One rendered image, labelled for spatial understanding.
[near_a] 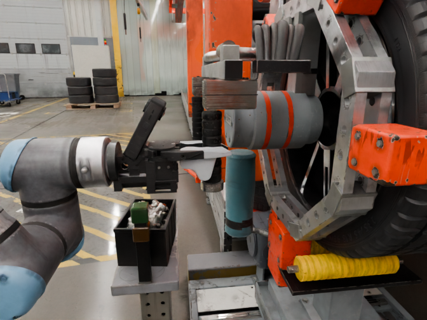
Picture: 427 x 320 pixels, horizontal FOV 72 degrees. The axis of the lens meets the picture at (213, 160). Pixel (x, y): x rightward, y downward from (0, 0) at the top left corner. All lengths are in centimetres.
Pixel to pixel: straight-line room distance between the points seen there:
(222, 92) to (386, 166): 26
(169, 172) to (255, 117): 24
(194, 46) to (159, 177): 262
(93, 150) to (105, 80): 843
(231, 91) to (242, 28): 68
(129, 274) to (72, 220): 32
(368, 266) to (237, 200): 36
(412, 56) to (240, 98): 26
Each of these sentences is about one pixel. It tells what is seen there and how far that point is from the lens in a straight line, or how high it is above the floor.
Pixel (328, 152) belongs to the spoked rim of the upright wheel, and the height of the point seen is 77.
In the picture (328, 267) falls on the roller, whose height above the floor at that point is 52.
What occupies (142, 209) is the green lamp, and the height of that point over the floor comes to 66.
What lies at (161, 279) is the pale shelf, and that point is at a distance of 82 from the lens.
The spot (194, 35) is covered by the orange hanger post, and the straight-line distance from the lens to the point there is 309.
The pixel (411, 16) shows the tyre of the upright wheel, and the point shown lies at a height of 104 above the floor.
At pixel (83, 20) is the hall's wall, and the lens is 1393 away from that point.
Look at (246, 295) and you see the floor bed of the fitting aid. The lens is 134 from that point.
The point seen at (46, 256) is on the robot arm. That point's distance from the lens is 51.
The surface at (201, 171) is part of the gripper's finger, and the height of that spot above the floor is 79.
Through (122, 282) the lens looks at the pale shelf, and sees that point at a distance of 84.
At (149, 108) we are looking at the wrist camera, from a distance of 50.
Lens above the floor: 96
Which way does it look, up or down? 16 degrees down
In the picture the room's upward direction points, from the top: straight up
